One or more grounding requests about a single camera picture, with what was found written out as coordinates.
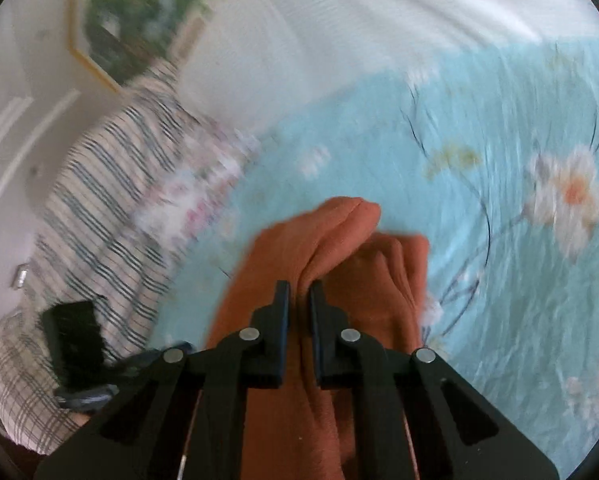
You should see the white striped pillow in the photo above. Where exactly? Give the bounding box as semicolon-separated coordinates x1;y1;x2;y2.
177;0;599;134

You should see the orange knit sweater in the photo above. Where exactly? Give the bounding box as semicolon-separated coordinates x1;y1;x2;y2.
204;196;433;480

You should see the framed landscape painting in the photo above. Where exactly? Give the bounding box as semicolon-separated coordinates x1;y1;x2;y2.
68;0;261;94

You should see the plaid checked cloth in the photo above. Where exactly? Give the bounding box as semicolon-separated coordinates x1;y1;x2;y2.
0;57;260;457

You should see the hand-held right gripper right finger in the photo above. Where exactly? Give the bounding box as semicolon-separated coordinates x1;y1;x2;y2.
309;280;560;480

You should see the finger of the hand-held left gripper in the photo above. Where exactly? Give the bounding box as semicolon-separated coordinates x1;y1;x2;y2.
54;384;119;412
107;342;196;377

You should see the pink floral pillow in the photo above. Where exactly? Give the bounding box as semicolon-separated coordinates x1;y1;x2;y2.
134;125;266;262

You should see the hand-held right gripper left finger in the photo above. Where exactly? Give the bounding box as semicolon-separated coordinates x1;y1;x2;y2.
32;280;293;480

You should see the light blue floral bedsheet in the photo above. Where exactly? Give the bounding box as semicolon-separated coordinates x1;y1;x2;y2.
144;35;599;480

